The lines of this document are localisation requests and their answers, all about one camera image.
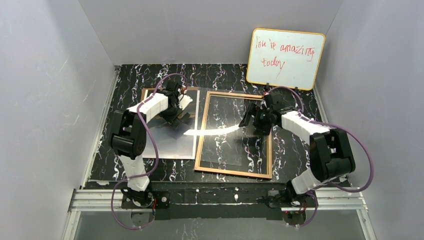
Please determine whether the landscape photo print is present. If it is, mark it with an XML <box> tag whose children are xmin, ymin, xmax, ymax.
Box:
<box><xmin>147</xmin><ymin>90</ymin><xmax>200</xmax><ymax>160</ymax></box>

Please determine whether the black wooden picture frame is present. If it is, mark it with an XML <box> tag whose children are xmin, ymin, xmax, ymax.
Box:
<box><xmin>193</xmin><ymin>91</ymin><xmax>274</xmax><ymax>180</ymax></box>

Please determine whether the clear acrylic sheet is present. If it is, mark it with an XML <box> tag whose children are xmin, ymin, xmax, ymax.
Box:
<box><xmin>182</xmin><ymin>94</ymin><xmax>270</xmax><ymax>166</ymax></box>

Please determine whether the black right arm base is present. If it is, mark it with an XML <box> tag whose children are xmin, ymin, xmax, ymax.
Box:
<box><xmin>263</xmin><ymin>189</ymin><xmax>316</xmax><ymax>210</ymax></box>

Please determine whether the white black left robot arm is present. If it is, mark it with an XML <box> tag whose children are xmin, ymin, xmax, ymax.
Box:
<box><xmin>109</xmin><ymin>81</ymin><xmax>193</xmax><ymax>192</ymax></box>

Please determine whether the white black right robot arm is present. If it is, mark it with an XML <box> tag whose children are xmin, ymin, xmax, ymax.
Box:
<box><xmin>238</xmin><ymin>92</ymin><xmax>356</xmax><ymax>198</ymax></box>

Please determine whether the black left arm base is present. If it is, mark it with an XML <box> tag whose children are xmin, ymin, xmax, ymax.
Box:
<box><xmin>120</xmin><ymin>187</ymin><xmax>171</xmax><ymax>210</ymax></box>

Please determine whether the whiteboard with red writing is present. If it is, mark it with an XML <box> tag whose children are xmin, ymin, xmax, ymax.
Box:
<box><xmin>246</xmin><ymin>28</ymin><xmax>326</xmax><ymax>91</ymax></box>

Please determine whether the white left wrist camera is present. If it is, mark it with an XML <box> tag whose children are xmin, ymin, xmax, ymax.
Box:
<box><xmin>178</xmin><ymin>95</ymin><xmax>193</xmax><ymax>111</ymax></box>

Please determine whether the brown frame backing board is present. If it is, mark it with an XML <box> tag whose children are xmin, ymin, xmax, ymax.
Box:
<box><xmin>141</xmin><ymin>87</ymin><xmax>199</xmax><ymax>102</ymax></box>

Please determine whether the aluminium mounting rail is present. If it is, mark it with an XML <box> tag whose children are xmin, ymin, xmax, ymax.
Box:
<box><xmin>62</xmin><ymin>184</ymin><xmax>376</xmax><ymax>240</ymax></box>

